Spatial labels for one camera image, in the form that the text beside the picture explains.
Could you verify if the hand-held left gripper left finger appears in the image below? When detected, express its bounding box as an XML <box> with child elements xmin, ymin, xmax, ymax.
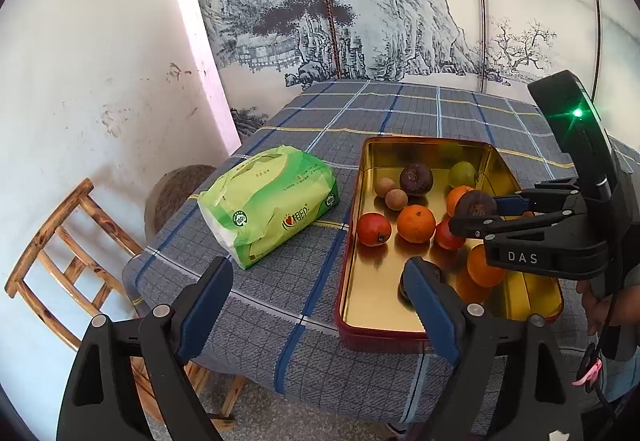
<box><xmin>56</xmin><ymin>257</ymin><xmax>235</xmax><ymax>441</ymax></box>

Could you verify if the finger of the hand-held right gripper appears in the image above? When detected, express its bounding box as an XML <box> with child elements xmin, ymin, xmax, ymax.
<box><xmin>448</xmin><ymin>215</ymin><xmax>577</xmax><ymax>242</ymax></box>
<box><xmin>491</xmin><ymin>185</ymin><xmax>585</xmax><ymax>218</ymax></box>

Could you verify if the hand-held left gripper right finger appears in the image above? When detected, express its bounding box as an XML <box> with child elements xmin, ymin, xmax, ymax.
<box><xmin>402</xmin><ymin>257</ymin><xmax>586</xmax><ymax>441</ymax></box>

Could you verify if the dark brown passion fruit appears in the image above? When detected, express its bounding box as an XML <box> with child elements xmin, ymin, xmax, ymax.
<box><xmin>399</xmin><ymin>163</ymin><xmax>434</xmax><ymax>197</ymax></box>
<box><xmin>454</xmin><ymin>191</ymin><xmax>498</xmax><ymax>222</ymax></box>
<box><xmin>398</xmin><ymin>263</ymin><xmax>446</xmax><ymax>307</ymax></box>

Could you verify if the large orange mandarin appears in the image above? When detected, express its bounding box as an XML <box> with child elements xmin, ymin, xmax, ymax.
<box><xmin>466</xmin><ymin>243</ymin><xmax>508</xmax><ymax>288</ymax></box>

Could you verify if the red and gold tin box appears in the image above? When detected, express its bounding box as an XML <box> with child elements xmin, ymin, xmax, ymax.
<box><xmin>335</xmin><ymin>137</ymin><xmax>565</xmax><ymax>352</ymax></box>

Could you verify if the green fruit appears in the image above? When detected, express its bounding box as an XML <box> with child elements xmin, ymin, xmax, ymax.
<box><xmin>448</xmin><ymin>161</ymin><xmax>477</xmax><ymax>188</ymax></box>

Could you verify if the red fruit with stem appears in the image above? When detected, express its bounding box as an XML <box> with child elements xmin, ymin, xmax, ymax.
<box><xmin>356</xmin><ymin>213</ymin><xmax>392</xmax><ymax>247</ymax></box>

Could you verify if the person's right forearm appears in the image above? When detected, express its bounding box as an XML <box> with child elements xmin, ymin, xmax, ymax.
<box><xmin>612</xmin><ymin>266</ymin><xmax>640</xmax><ymax>327</ymax></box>

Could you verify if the person's right hand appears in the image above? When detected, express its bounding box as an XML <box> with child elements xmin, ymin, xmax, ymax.
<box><xmin>575</xmin><ymin>280</ymin><xmax>615</xmax><ymax>338</ymax></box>

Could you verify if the grey plaid tablecloth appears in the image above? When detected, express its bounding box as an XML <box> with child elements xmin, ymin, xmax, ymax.
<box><xmin>122</xmin><ymin>81</ymin><xmax>640</xmax><ymax>437</ymax></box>

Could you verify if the brown round object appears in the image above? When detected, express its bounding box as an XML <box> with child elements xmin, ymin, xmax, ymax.
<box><xmin>145</xmin><ymin>164</ymin><xmax>218</xmax><ymax>242</ymax></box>

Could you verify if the green tissue pack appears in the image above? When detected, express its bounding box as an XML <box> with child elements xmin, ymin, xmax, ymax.
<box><xmin>197</xmin><ymin>146</ymin><xmax>340</xmax><ymax>271</ymax></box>

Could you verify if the wooden chair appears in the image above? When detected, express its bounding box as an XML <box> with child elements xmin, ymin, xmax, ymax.
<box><xmin>5</xmin><ymin>178</ymin><xmax>246</xmax><ymax>422</ymax></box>

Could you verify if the pink cord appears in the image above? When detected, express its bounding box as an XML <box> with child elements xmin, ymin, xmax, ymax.
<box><xmin>574</xmin><ymin>355</ymin><xmax>601</xmax><ymax>389</ymax></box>

